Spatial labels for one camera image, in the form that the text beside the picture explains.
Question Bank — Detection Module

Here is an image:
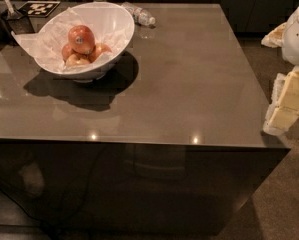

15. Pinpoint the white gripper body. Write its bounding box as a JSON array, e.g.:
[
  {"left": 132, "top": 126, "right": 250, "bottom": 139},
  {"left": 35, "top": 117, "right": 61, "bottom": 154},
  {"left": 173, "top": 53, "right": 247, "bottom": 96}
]
[{"left": 282, "top": 6, "right": 299, "bottom": 66}]

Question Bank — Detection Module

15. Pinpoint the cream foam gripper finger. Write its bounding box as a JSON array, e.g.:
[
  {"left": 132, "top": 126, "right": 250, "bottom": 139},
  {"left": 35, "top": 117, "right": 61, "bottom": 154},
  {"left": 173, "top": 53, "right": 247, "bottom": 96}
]
[
  {"left": 261, "top": 23, "right": 286, "bottom": 48},
  {"left": 263, "top": 66, "right": 299, "bottom": 136}
]

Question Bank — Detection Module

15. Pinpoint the red apple with sticker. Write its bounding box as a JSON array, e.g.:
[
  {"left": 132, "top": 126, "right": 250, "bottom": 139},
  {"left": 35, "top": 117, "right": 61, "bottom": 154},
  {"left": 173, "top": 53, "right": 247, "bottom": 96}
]
[{"left": 68, "top": 25, "right": 95, "bottom": 55}]

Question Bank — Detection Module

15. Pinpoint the right red apple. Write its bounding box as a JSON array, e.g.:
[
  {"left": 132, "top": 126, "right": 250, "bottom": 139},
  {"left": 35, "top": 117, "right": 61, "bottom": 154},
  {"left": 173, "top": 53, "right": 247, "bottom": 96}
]
[{"left": 88, "top": 43, "right": 111, "bottom": 62}]

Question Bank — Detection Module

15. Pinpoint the white bowl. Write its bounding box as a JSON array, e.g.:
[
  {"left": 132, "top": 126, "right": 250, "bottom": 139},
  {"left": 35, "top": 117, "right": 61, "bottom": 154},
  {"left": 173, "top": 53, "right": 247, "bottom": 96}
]
[{"left": 32, "top": 1, "right": 136, "bottom": 84}]

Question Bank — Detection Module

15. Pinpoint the front yellow-red apple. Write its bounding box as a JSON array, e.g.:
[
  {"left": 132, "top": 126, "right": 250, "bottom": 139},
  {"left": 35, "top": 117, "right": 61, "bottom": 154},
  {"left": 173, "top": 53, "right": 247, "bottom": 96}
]
[{"left": 65, "top": 53, "right": 90, "bottom": 67}]

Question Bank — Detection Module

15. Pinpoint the left red apple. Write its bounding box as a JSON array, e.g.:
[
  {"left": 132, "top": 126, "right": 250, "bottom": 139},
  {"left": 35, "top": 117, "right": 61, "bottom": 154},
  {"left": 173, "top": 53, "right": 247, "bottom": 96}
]
[{"left": 62, "top": 43, "right": 74, "bottom": 61}]

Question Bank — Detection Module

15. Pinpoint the clear plastic water bottle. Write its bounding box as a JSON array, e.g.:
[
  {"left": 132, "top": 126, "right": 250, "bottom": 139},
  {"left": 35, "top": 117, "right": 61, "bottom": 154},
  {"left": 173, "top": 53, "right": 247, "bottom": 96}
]
[{"left": 122, "top": 2, "right": 156, "bottom": 27}]

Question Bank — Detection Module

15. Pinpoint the white paper liner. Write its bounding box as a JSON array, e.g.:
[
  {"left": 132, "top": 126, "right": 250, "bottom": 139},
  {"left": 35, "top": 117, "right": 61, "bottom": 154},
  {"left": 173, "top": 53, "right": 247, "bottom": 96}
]
[{"left": 10, "top": 6, "right": 132, "bottom": 74}]

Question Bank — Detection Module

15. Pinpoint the black white fiducial marker card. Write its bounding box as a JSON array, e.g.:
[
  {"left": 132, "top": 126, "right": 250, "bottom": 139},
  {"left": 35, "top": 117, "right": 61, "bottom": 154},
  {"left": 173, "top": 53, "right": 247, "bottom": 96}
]
[{"left": 20, "top": 1, "right": 60, "bottom": 18}]

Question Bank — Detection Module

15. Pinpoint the black scoop with white handle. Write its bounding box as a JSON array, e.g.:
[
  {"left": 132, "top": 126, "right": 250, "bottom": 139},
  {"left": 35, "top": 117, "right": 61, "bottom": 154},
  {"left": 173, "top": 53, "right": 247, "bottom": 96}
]
[{"left": 3, "top": 0, "right": 34, "bottom": 34}]

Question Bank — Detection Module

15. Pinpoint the black cable on floor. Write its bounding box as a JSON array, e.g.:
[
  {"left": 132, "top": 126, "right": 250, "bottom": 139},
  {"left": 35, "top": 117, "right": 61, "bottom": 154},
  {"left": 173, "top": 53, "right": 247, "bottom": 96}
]
[{"left": 0, "top": 177, "right": 60, "bottom": 240}]

